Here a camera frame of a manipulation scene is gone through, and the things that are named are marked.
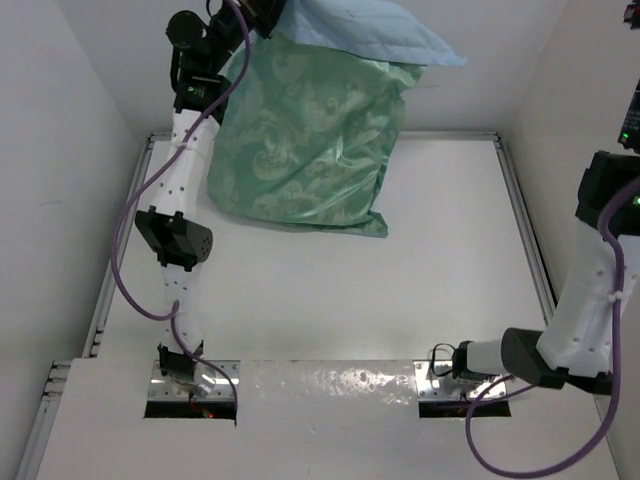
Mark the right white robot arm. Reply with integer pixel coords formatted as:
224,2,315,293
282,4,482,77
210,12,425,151
448,98,639,396

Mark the blue green pillowcase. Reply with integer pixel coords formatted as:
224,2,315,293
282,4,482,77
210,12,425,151
207,1,465,238

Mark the aluminium table frame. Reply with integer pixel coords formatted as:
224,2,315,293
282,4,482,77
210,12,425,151
18,133,553,479

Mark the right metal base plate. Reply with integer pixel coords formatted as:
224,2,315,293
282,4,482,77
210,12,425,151
414,360,499,403

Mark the metal base plate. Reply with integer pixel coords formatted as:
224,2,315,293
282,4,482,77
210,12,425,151
414,360,499,403
147,361,239,402

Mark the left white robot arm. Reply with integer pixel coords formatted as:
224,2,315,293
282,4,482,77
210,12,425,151
134,1,285,380

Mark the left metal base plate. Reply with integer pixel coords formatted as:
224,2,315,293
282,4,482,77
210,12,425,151
147,361,239,402

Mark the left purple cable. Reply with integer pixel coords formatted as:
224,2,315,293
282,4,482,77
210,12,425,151
109,0,251,406

